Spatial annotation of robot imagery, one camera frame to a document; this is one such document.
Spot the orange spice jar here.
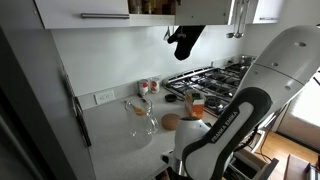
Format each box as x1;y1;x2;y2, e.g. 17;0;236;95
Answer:
184;89;206;120

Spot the open wooden drawer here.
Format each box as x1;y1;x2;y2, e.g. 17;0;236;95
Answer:
229;148;280;180

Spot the clear glass jar with handle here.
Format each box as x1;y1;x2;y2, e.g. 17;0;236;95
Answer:
124;97;159;138

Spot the hanging small metal spoon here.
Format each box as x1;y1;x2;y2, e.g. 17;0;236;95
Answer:
162;26;172;42

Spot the small black round lid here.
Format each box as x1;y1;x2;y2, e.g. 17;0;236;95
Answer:
164;93;178;103

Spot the round cork coaster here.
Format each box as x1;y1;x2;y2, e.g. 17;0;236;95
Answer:
161;113;182;132

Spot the silver cabinet bar handle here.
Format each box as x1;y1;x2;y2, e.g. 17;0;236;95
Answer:
80;12;131;20

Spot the black oven mitt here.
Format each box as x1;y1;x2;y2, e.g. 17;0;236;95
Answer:
167;25;206;62

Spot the steel pot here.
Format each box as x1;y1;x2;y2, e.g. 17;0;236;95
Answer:
237;54;257;67

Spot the narrow kitchen knife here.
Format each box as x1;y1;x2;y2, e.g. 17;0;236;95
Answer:
61;65;93;148

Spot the narrow white cabinet door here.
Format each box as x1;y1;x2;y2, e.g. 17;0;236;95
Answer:
253;0;285;25

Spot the stainless gas stove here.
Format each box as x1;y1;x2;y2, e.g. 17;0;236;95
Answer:
162;61;259;118

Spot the yellow smiley spatula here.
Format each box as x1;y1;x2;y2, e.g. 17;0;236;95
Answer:
125;100;148;117

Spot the small spice jar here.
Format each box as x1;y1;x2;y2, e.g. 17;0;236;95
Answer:
149;77;161;95

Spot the brown wooden furniture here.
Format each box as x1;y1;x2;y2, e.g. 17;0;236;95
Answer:
283;153;320;180

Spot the white wall outlet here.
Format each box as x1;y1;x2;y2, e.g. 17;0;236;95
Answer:
94;89;116;106

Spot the white cabinet door with handle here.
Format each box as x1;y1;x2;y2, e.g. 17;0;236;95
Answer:
34;0;132;30

